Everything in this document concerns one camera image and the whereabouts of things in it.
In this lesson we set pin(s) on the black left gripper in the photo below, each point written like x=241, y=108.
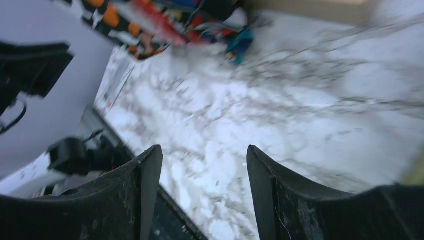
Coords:
x=30, y=69

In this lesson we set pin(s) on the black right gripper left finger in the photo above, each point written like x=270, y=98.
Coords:
x=116, y=206

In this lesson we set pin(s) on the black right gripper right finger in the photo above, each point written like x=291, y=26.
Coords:
x=289, y=206

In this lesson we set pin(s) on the colourful patterned shorts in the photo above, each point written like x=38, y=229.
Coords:
x=200, y=22

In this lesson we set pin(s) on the camouflage orange black garment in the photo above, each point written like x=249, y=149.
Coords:
x=103, y=17

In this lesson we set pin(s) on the olive green plastic basket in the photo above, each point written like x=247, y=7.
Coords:
x=415, y=174

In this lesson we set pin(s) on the wooden clothes rack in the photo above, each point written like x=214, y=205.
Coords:
x=352, y=12

